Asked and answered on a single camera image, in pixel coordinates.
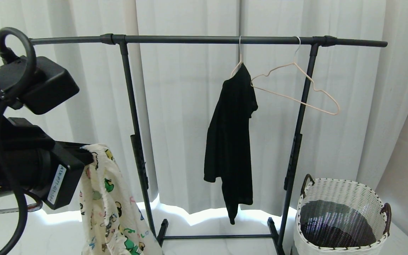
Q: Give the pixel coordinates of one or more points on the white curtain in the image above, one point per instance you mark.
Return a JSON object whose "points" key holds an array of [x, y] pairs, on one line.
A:
{"points": [[182, 124]]}

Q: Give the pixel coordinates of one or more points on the black garment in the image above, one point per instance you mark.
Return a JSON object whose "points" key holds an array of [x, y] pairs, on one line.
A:
{"points": [[228, 141]]}

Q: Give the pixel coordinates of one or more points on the pink clothes hanger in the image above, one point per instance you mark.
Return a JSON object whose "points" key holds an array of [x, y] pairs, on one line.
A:
{"points": [[240, 53], [338, 109]]}

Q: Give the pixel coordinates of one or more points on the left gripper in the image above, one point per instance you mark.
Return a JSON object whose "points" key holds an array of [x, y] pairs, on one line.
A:
{"points": [[30, 159]]}

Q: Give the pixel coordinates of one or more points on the cream printed garment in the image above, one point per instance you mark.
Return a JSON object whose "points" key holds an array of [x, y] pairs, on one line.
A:
{"points": [[105, 212]]}

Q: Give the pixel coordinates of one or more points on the white laundry basket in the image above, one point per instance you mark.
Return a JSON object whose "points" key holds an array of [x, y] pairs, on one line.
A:
{"points": [[342, 191]]}

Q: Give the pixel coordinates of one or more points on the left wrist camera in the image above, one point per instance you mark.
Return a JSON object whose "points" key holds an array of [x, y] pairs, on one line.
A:
{"points": [[48, 85]]}

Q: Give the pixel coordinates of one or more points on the black clothes rack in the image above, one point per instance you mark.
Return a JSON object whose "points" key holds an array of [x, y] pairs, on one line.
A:
{"points": [[190, 39]]}

